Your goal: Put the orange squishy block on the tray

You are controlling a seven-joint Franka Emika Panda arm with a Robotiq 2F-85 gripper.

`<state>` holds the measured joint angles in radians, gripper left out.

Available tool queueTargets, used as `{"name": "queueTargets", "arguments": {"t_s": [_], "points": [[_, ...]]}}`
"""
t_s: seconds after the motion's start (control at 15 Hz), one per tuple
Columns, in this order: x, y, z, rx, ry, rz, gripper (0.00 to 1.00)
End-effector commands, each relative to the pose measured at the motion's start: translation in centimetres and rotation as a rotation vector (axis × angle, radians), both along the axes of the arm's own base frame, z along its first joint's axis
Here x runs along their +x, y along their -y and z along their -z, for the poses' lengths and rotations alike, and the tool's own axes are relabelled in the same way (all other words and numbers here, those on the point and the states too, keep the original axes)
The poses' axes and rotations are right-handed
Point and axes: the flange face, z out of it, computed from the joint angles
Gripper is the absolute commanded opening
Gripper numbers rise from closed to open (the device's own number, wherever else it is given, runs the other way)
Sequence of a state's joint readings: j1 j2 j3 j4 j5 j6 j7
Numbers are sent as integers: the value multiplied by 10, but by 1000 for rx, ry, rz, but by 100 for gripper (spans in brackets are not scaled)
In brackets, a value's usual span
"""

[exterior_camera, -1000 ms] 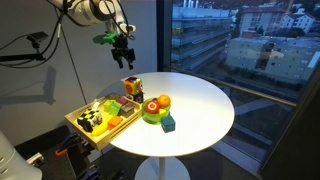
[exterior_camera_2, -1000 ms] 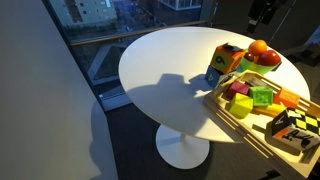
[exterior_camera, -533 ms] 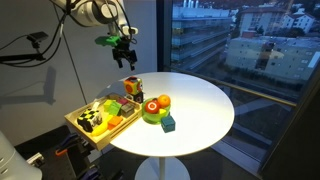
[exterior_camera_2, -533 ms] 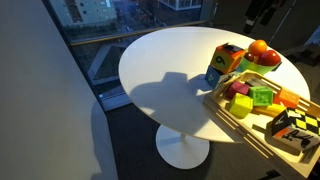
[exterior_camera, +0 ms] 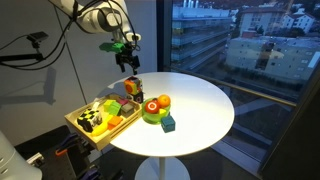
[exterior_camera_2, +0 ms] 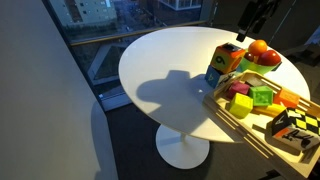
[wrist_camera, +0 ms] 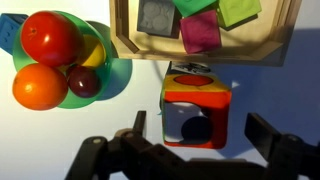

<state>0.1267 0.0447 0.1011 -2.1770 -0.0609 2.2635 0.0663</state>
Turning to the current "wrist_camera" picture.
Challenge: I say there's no dark red toy plum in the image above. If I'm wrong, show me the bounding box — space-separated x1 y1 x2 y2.
66 64 102 99

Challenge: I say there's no magenta embossed block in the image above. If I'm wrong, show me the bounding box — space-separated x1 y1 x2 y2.
179 9 223 55

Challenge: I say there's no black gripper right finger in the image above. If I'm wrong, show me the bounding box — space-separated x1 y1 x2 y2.
244 112 320 180

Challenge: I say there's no lime green embossed block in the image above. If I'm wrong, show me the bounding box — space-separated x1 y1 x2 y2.
216 0 263 30

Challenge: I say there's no wooden tray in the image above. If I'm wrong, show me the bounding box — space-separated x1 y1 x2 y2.
109 0 303 67

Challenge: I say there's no black white soft cube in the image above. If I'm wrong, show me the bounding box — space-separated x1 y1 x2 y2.
168 61 213 76

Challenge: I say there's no teal embossed block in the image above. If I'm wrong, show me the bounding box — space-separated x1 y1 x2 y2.
0 13 30 56

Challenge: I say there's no orange multicolour squishy block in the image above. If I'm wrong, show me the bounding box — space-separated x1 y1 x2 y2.
160 73 233 150

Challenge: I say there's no red toy tomato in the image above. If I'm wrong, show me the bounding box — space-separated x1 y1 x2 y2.
20 10 83 68

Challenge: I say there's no green plastic bowl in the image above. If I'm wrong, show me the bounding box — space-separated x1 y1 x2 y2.
12 10 114 110

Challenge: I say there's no toy orange fruit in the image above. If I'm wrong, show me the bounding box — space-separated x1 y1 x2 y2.
12 63 69 112

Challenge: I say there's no yellow toy lemon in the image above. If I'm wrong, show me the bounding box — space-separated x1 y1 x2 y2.
74 34 108 69

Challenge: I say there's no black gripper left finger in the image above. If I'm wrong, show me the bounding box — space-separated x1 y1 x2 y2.
64 110 158 180

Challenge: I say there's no grey embossed block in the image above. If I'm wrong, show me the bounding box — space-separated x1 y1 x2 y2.
136 0 178 38

